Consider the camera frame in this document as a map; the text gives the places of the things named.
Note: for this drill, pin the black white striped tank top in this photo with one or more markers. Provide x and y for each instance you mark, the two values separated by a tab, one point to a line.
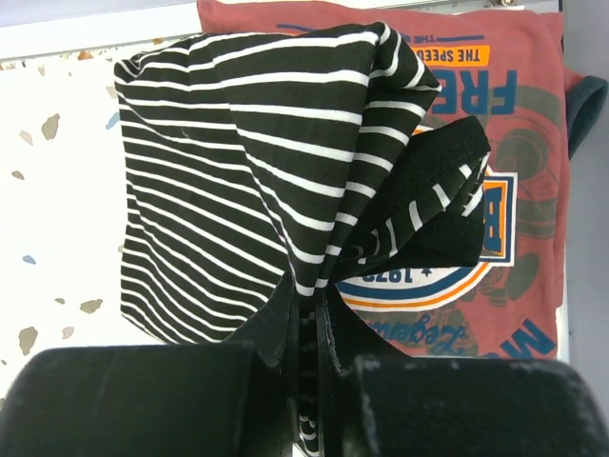
265	166

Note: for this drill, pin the red tank top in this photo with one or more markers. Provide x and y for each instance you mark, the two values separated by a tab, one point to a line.
505	67

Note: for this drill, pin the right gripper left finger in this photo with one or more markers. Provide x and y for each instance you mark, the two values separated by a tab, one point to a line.
270	424

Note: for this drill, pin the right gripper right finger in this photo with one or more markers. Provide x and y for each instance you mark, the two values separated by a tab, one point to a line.
346	421

